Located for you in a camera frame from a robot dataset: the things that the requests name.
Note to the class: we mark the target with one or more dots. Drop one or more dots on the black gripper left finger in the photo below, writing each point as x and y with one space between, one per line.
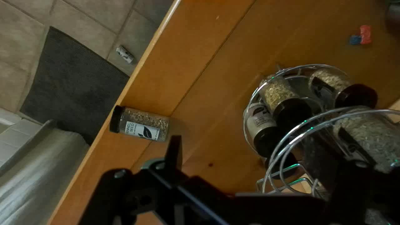
138 191

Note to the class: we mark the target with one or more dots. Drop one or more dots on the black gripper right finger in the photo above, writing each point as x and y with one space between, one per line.
358 200

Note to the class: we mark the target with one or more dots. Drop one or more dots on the spice bottle with black cap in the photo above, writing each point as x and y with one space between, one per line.
342 85
142 125
263 125
376 132
288 97

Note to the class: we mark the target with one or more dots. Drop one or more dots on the grey curtain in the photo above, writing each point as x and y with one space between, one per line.
38 178

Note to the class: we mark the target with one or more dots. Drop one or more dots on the dark floor mat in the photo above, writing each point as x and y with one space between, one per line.
71 82

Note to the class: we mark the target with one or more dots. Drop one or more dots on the small white floor object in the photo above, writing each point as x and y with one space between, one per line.
126 52

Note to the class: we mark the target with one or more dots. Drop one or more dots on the wooden dresser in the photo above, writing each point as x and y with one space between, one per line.
208 62

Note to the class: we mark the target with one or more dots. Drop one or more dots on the small red and blue object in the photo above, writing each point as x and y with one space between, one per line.
362 35

